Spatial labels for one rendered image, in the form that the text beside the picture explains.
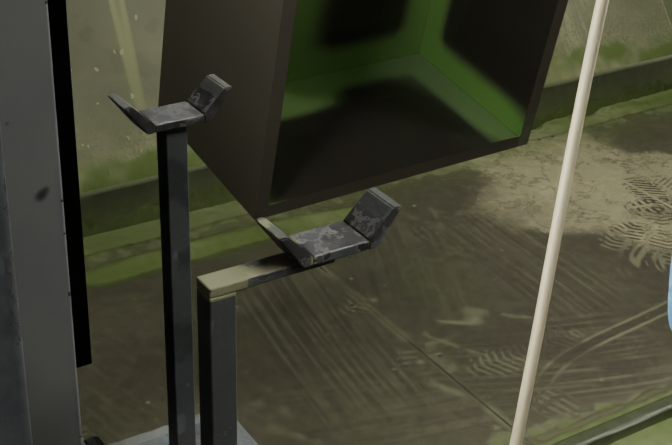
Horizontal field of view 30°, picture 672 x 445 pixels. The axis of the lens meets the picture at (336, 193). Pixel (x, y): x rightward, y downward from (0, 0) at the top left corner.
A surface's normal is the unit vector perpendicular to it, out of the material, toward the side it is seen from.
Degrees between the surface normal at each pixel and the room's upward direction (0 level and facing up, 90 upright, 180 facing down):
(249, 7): 90
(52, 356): 90
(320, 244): 0
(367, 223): 45
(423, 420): 0
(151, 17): 57
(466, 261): 0
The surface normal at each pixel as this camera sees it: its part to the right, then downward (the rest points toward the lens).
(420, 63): 0.14, -0.79
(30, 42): 0.54, 0.39
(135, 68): 0.47, -0.15
